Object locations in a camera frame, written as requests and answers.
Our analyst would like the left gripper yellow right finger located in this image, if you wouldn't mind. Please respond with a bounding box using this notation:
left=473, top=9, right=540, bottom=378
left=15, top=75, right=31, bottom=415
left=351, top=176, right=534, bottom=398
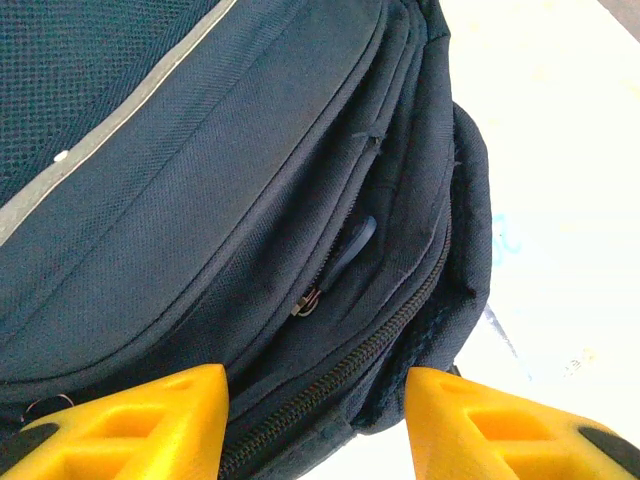
left=403, top=366, right=640, bottom=480

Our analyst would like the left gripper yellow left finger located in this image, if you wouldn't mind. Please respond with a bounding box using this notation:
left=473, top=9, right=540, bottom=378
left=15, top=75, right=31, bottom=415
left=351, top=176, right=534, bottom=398
left=0, top=363, right=231, bottom=480

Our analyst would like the clear plastic stationery package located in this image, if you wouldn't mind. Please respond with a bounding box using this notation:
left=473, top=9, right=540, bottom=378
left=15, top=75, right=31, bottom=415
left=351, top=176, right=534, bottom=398
left=482, top=209, right=601, bottom=386

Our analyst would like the navy blue backpack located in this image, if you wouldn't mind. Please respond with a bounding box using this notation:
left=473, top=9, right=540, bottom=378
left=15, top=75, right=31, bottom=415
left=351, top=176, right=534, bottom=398
left=0, top=0, right=495, bottom=480

